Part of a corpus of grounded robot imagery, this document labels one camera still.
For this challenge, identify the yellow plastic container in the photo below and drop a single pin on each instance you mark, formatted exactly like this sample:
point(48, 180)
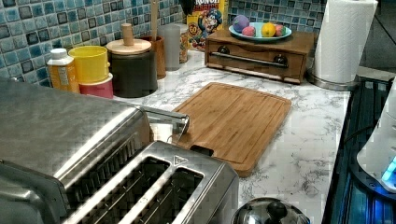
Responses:
point(91, 63)

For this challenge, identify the orange spice bottle white cap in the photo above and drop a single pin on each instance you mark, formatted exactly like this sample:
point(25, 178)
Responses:
point(62, 71)

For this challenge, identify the bamboo cutting board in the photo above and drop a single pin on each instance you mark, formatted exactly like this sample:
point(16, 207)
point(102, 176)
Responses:
point(236, 123)

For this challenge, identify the black canister with wooden lid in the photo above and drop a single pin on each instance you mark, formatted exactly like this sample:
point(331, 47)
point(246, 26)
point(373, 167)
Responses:
point(132, 64)

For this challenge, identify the brown wooden utensil holder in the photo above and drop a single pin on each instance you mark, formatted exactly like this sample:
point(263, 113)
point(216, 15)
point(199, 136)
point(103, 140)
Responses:
point(157, 46)

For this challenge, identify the wooden utensil handle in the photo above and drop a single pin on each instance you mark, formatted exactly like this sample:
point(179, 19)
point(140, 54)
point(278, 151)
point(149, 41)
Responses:
point(154, 4)

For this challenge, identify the yellow cereal box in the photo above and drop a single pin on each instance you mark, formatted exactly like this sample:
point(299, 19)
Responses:
point(205, 17)

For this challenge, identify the stainless steel slot toaster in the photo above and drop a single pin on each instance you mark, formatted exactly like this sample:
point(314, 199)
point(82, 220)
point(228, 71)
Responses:
point(161, 184)

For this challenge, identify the light blue plate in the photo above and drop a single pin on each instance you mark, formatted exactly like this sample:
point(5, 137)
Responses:
point(258, 35)

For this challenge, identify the glass jar with snacks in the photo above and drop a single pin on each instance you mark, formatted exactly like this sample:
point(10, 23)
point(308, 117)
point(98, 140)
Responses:
point(183, 53)

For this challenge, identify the grey translucent cup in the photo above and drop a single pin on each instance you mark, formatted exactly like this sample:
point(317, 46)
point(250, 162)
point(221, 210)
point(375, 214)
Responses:
point(171, 35)

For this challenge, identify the yellow toy lemon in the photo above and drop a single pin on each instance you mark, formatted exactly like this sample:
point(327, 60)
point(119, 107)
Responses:
point(268, 29)

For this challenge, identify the steel paper towel holder base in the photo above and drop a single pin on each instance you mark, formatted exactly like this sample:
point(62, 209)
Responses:
point(332, 86)

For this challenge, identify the steel pot lid black knob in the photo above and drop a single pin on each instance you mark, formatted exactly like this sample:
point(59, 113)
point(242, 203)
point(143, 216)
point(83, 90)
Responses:
point(267, 210)

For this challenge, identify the stainless steel toaster oven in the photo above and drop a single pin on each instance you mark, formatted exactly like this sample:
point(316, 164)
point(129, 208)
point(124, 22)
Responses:
point(58, 148)

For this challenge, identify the glass oven door with handle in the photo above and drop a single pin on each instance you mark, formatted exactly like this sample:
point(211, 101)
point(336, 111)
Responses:
point(167, 126)

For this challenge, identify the pink plastic container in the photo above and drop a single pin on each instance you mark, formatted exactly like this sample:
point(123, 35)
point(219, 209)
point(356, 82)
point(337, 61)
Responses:
point(102, 88)

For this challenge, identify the red green toy apple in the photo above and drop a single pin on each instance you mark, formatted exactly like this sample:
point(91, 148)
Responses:
point(280, 30)

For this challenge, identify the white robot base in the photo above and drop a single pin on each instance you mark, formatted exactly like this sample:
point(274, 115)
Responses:
point(377, 157)

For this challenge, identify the purple toy fruit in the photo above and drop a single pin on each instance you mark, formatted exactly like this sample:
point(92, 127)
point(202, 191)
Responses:
point(240, 22)

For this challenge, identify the pink toy strawberry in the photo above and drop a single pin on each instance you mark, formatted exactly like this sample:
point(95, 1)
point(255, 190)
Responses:
point(249, 31)

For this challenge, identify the wooden drawer box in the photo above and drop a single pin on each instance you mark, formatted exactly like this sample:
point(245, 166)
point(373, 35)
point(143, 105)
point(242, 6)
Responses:
point(283, 59)

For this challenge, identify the white paper towel roll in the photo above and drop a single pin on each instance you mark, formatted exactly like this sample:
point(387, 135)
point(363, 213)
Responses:
point(342, 38)

